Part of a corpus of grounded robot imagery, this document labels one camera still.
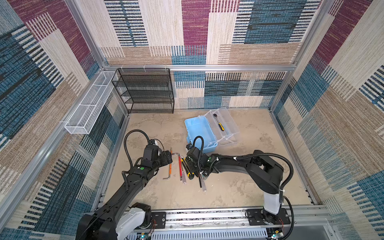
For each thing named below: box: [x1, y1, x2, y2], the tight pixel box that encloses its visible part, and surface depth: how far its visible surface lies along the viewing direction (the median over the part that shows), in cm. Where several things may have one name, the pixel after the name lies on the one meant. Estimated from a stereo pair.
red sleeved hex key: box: [172, 152, 183, 182], surface depth 93 cm
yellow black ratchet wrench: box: [213, 113, 225, 132], surface depth 98 cm
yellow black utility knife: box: [181, 158, 195, 177], surface depth 91 cm
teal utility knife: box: [201, 174, 207, 192], surface depth 86 cm
